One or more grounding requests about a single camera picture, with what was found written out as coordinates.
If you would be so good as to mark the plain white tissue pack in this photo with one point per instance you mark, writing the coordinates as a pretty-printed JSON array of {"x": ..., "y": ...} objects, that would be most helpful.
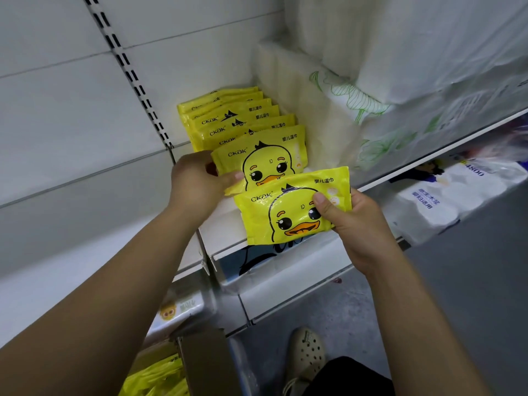
[{"x": 396, "y": 37}]

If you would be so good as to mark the blue white roll pack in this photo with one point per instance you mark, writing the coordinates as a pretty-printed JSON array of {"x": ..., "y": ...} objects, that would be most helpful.
[{"x": 429, "y": 206}]

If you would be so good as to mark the person's right forearm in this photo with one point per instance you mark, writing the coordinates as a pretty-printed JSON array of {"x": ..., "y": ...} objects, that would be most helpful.
[{"x": 421, "y": 334}]

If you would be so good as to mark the person's black trousers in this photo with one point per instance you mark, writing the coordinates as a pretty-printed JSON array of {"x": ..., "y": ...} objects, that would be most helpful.
[{"x": 346, "y": 379}]

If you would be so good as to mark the white metal shelf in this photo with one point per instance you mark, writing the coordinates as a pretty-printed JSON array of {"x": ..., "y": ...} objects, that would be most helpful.
[{"x": 74, "y": 119}]

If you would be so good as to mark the person's right cream clog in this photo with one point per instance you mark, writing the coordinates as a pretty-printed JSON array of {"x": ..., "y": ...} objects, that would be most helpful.
[{"x": 307, "y": 354}]

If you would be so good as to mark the yellow duck packets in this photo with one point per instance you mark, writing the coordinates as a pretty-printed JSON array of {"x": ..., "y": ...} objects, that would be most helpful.
[
  {"x": 157, "y": 379},
  {"x": 223, "y": 111}
]

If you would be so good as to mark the person's left hand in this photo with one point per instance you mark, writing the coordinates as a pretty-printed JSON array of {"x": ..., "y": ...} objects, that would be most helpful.
[{"x": 194, "y": 185}]

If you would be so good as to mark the person's left forearm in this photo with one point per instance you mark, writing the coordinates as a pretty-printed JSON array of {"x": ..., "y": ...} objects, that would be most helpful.
[{"x": 82, "y": 317}]

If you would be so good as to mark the brown cardboard box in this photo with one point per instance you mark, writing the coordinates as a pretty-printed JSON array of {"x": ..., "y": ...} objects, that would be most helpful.
[{"x": 206, "y": 367}]

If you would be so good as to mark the white duck tissue pack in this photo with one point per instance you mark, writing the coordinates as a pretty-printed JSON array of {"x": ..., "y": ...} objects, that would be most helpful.
[{"x": 177, "y": 313}]

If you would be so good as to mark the person's right hand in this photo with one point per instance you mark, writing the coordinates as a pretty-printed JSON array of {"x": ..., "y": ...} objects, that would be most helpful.
[{"x": 363, "y": 231}]

